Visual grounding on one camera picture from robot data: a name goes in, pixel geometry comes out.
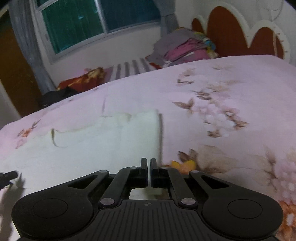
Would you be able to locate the striped grey white pillow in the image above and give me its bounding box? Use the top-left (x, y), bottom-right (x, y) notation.
top-left (104, 58), bottom-right (156, 83)

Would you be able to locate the brown wooden door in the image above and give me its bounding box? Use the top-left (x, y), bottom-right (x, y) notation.
top-left (1, 11), bottom-right (41, 117)

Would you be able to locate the pink floral bed sheet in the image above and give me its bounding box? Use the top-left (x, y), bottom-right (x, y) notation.
top-left (1, 55), bottom-right (295, 240)

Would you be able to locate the grey curtain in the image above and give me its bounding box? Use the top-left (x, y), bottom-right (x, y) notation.
top-left (9, 0), bottom-right (55, 94)
top-left (153, 0), bottom-right (179, 37)

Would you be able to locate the window with green glass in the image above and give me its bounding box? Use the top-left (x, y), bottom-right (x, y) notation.
top-left (32, 0), bottom-right (161, 63)

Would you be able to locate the right grey curtain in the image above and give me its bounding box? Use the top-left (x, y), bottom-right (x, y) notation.
top-left (153, 0), bottom-right (179, 37)

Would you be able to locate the red white headboard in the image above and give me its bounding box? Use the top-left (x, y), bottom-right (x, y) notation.
top-left (191, 1), bottom-right (290, 63)

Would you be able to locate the stack of folded clothes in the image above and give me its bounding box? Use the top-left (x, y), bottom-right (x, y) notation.
top-left (146, 28), bottom-right (218, 69)

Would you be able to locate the left grey curtain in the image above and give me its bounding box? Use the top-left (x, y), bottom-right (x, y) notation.
top-left (9, 0), bottom-right (55, 94)

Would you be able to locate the cream white cloth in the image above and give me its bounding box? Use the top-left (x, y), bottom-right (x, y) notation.
top-left (1, 110), bottom-right (161, 194)

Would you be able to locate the red orange blanket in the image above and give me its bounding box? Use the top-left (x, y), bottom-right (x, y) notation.
top-left (57, 67), bottom-right (106, 92)

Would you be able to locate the black garment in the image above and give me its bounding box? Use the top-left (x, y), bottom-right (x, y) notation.
top-left (39, 87), bottom-right (79, 108)

